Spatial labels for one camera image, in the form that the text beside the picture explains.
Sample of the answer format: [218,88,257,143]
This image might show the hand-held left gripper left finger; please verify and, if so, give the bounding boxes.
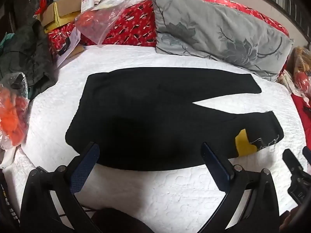
[21,142,100,233]

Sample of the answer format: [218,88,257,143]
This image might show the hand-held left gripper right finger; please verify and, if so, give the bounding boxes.
[194,142,280,233]

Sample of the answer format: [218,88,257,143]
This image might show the black pants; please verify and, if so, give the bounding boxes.
[65,67,284,173]

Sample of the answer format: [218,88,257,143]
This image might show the red cloth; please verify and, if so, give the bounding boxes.
[290,93,311,136]

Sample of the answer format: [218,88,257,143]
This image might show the white quilted blanket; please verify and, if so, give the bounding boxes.
[5,44,308,233]

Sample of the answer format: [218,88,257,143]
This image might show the plastic bag with orange cloth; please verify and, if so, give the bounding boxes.
[0,71,31,150]

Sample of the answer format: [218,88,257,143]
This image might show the white paper sheets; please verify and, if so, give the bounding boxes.
[56,28,85,68]

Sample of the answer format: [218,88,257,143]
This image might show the dark green jacket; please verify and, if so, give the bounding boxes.
[0,17,57,100]

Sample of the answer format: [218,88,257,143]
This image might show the grey floral pillow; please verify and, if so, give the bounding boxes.
[149,0,294,82]

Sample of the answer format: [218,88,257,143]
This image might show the clear bag with orange item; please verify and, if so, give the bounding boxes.
[75,0,141,45]

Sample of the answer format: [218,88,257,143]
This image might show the red patterned bedding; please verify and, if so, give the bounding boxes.
[47,0,291,54]

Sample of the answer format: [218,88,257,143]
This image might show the cardboard box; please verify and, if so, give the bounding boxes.
[36,0,83,33]

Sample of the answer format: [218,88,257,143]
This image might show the white and pink bottle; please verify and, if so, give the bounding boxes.
[81,0,96,12]

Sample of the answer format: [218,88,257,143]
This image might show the white plastic package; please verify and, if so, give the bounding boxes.
[97,0,149,10]

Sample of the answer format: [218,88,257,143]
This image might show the black printed strap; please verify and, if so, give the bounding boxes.
[0,169,21,233]

